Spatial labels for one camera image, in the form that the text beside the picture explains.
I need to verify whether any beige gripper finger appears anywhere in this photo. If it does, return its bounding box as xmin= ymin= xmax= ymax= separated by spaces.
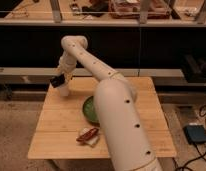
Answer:
xmin=56 ymin=68 xmax=63 ymax=77
xmin=65 ymin=74 xmax=73 ymax=82

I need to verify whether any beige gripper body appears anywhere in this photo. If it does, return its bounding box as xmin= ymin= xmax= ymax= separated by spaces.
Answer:
xmin=57 ymin=53 xmax=77 ymax=74

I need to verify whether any black eraser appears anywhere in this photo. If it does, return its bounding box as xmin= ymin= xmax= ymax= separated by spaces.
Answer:
xmin=50 ymin=75 xmax=65 ymax=88

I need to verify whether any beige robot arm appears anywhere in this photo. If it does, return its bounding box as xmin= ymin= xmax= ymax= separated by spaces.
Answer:
xmin=58 ymin=36 xmax=162 ymax=171

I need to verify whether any white ceramic cup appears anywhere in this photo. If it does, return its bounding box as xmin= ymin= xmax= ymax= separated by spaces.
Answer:
xmin=57 ymin=83 xmax=69 ymax=97

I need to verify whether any green bowl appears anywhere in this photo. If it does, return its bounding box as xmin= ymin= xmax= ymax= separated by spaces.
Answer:
xmin=82 ymin=96 xmax=99 ymax=124

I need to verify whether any wooden table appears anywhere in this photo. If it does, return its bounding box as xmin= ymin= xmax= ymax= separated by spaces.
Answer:
xmin=28 ymin=77 xmax=176 ymax=159

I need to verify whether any red stapler on sponge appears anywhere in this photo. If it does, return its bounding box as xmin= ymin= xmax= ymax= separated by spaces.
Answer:
xmin=76 ymin=128 xmax=99 ymax=147

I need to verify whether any tray on shelf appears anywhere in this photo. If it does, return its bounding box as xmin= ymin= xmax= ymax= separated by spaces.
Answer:
xmin=109 ymin=0 xmax=171 ymax=19

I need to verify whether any black foot pedal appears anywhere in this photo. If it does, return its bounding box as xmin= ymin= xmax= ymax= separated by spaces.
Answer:
xmin=183 ymin=125 xmax=206 ymax=144

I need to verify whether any black cable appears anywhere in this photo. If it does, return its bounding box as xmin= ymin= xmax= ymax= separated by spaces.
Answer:
xmin=171 ymin=104 xmax=206 ymax=171

